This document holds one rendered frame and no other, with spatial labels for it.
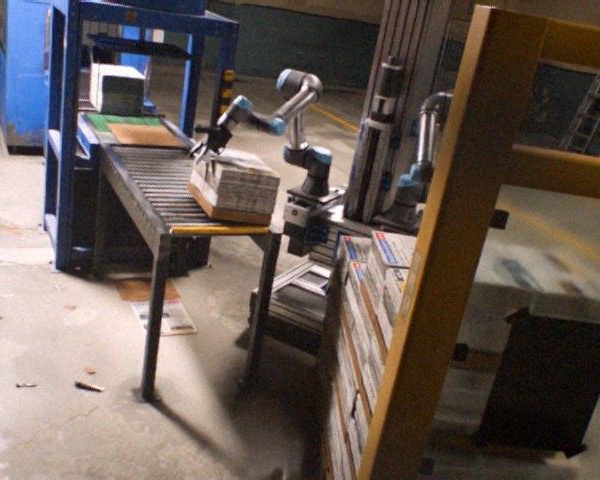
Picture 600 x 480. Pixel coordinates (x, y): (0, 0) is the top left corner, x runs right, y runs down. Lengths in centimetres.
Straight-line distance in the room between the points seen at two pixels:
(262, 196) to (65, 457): 131
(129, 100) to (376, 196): 199
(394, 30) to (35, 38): 354
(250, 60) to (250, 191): 943
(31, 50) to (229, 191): 361
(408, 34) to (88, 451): 236
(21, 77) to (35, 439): 391
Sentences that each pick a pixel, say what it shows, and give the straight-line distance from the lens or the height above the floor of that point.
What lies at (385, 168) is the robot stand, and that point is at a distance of 355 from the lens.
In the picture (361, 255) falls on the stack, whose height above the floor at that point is 83.
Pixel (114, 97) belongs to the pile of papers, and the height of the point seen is 91.
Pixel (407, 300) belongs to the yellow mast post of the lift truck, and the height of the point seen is 135.
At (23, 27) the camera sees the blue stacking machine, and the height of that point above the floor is 110.
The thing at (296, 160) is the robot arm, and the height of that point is 97.
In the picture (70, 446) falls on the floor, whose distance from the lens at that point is 293.
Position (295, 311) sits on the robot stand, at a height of 22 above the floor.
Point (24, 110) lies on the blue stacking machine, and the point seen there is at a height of 42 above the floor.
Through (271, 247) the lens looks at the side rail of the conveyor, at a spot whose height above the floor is 73.
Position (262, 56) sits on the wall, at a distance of 1239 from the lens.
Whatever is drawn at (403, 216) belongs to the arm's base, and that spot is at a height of 86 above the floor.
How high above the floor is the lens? 184
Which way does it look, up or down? 21 degrees down
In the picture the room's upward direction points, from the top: 10 degrees clockwise
